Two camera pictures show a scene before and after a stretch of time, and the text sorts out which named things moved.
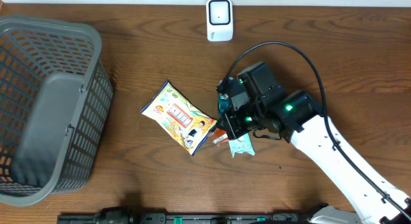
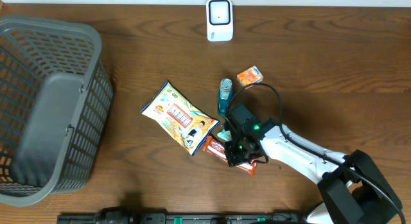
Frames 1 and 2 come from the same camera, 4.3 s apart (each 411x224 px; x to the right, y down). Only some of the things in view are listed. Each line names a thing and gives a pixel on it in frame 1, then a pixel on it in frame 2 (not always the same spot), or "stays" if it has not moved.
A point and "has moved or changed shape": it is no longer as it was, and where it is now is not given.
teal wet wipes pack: x=242 y=145 has moved or changed shape
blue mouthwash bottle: x=224 y=104 stays
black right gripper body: x=252 y=115 -> x=237 y=153
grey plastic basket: x=55 y=96 stays
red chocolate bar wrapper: x=218 y=136 -> x=216 y=148
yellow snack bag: x=189 y=125 stays
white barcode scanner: x=219 y=19 stays
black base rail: x=125 y=215 stays
